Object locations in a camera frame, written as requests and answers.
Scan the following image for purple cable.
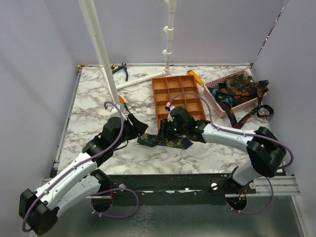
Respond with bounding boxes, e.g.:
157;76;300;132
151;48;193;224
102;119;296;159
21;101;139;233
166;92;295;215

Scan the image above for yellow black tool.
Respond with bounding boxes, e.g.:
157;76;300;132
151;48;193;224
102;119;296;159
77;65;94;68

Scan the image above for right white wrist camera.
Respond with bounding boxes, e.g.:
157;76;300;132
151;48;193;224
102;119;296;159
165;102;176;122

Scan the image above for yellow handled cutter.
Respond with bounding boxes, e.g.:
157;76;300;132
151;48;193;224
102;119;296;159
111;63;117;71

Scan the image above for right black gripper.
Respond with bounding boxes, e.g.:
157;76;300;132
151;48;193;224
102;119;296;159
155;118;187;142

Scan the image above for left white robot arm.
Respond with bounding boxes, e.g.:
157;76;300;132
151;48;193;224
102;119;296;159
18;114;148;236

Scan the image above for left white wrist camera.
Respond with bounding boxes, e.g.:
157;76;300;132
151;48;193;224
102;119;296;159
106;103;125;114

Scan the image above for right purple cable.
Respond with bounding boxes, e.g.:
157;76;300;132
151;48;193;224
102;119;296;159
166;92;295;215

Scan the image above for blue handled pliers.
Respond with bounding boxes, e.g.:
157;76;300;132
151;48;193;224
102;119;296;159
111;62;129;82

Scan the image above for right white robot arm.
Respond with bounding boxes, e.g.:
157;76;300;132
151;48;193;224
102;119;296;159
158;103;286;193

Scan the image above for white pvc pipe frame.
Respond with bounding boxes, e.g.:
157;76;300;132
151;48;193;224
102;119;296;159
79;0;177;104

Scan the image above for orange handled screwdriver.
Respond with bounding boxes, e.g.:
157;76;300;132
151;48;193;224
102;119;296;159
118;95;130;114

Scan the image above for dark paisley tie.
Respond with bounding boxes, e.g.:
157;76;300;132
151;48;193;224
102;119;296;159
225;74;252;89

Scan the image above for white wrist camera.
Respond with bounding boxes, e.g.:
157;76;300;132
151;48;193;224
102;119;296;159
106;103;125;114
165;102;176;122

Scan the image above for blue floral tie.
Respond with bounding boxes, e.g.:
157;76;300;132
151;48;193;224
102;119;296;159
208;87;235;108

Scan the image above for black orange floral tie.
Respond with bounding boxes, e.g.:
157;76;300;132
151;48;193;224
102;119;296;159
219;80;274;129

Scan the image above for wooden compartment tray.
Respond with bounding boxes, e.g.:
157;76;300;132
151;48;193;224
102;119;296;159
152;75;206;128

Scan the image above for yellow utility knife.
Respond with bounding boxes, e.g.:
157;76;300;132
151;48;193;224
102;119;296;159
187;70;203;86

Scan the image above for black metal base rail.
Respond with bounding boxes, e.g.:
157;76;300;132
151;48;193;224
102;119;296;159
49;172;284;207

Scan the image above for navy yellow floral tie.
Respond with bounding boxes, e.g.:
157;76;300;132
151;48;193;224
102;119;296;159
137;133;193;150

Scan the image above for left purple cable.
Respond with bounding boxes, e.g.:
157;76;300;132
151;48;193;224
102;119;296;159
21;101;139;233

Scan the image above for pink perforated plastic basket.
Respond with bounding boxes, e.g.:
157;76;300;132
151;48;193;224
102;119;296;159
203;69;252;118

